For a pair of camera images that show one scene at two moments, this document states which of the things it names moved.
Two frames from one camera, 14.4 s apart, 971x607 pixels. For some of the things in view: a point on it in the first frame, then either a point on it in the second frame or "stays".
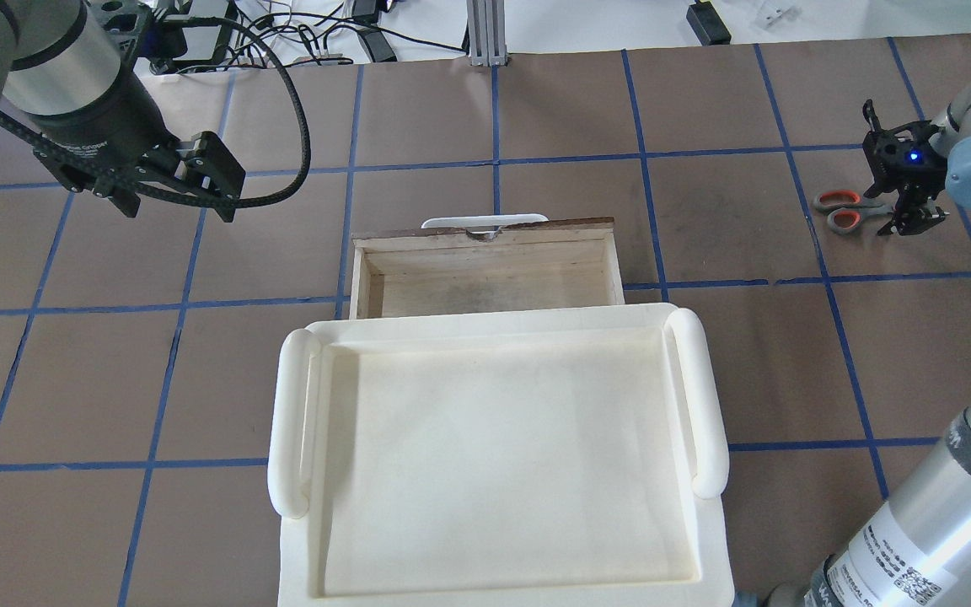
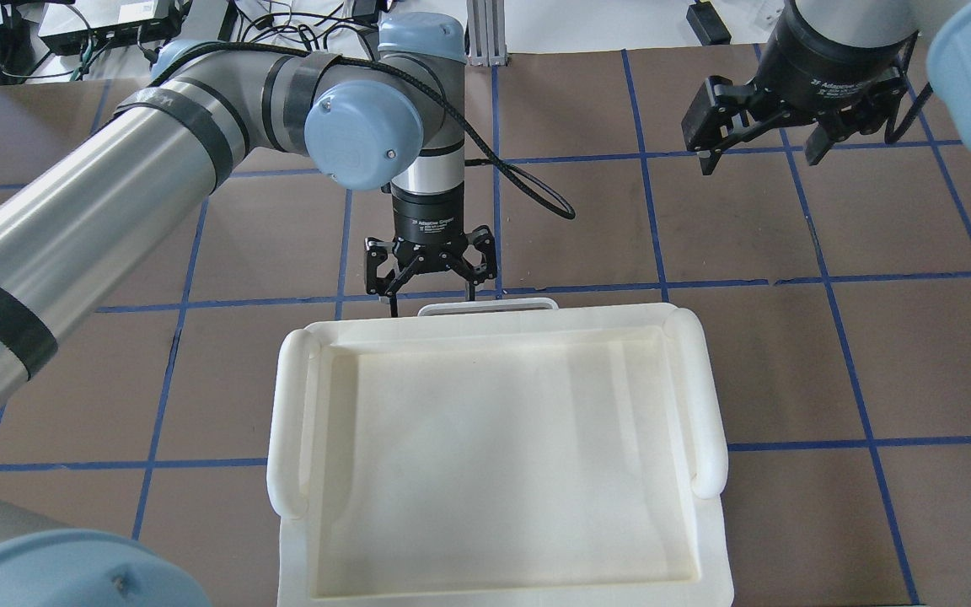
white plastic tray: [535, 457] stays
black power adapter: [707, 24] stays
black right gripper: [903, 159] to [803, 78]
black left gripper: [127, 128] to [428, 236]
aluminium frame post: [486, 32] stays
